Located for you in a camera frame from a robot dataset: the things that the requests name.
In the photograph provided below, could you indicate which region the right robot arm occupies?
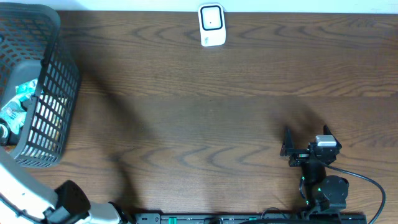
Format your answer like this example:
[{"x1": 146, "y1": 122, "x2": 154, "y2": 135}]
[{"x1": 280, "y1": 126, "x2": 349, "y2": 220}]

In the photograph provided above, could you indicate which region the teal white snack packet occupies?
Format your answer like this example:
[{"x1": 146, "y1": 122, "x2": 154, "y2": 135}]
[{"x1": 1, "y1": 100, "x2": 27, "y2": 135}]

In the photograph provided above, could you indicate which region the white barcode scanner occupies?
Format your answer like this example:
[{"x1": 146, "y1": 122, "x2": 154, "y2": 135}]
[{"x1": 198, "y1": 3, "x2": 226, "y2": 47}]

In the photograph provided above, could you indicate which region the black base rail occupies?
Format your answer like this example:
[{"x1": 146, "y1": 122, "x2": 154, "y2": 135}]
[{"x1": 134, "y1": 213, "x2": 367, "y2": 224}]

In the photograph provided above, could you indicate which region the dark grey plastic basket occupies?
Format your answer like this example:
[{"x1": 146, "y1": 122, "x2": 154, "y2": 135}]
[{"x1": 1, "y1": 2, "x2": 81, "y2": 167}]

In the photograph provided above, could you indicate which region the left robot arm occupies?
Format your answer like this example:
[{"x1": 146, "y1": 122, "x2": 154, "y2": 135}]
[{"x1": 1, "y1": 149, "x2": 135, "y2": 223}]

